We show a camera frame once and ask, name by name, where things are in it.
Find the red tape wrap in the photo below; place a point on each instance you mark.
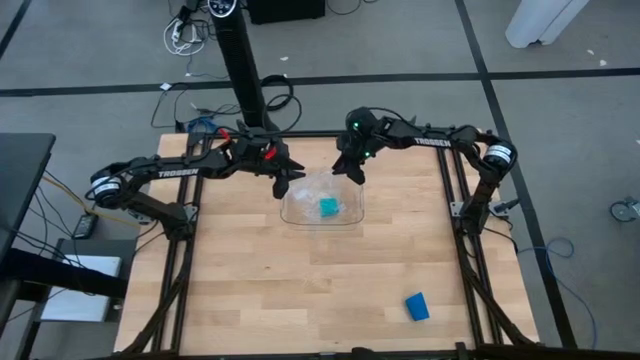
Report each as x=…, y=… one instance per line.
x=270, y=153

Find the black tower fan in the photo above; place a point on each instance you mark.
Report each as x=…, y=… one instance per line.
x=245, y=75

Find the teal small block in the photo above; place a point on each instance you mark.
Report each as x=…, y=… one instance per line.
x=329, y=207

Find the white power strip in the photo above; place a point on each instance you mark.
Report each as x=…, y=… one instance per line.
x=177, y=32

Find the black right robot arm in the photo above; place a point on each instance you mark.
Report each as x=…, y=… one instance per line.
x=440, y=141

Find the clear plastic bin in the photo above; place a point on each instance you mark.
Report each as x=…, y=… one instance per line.
x=300, y=225

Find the blue block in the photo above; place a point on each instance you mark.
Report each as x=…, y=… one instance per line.
x=417, y=306

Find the white box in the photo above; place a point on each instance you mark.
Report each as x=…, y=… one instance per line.
x=75, y=290

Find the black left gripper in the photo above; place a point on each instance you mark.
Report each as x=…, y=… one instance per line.
x=255, y=150

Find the black power adapter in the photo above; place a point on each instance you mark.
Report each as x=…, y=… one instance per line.
x=85, y=226

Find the black box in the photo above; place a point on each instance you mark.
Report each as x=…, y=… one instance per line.
x=285, y=10

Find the grey caster wheel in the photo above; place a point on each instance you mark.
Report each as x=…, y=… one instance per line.
x=625, y=210

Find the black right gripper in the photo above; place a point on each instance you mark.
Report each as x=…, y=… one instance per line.
x=360, y=135

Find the black desk crossbar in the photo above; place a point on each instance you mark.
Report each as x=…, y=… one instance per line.
x=60, y=275

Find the clear plastic zip bag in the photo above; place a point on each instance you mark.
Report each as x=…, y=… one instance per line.
x=310, y=200

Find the grey side table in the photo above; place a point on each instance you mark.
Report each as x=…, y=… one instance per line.
x=100, y=247

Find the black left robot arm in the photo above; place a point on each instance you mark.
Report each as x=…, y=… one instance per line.
x=170, y=172

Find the black desk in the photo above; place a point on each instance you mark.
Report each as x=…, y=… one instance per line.
x=22, y=175

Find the black aluminium table frame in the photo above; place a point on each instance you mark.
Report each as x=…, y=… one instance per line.
x=310, y=133

